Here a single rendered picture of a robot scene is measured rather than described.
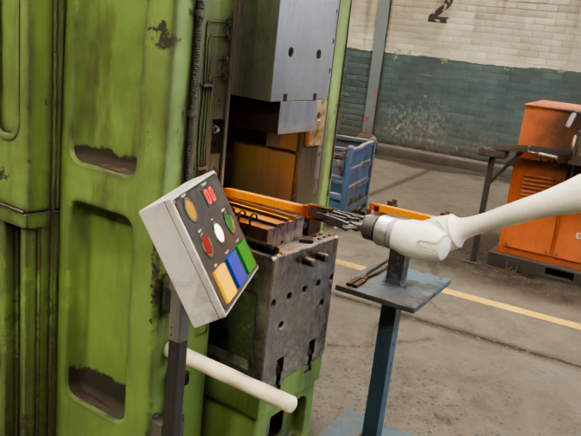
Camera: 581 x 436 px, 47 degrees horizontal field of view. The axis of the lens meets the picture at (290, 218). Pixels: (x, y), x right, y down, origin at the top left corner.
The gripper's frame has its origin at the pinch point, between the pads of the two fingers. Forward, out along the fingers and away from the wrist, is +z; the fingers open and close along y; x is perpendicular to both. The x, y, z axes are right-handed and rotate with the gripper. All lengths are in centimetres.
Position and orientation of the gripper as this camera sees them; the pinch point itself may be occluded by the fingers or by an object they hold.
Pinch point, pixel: (319, 213)
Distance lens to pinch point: 207.2
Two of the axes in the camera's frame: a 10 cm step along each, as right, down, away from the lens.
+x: 1.1, -9.6, -2.7
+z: -8.2, -2.4, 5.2
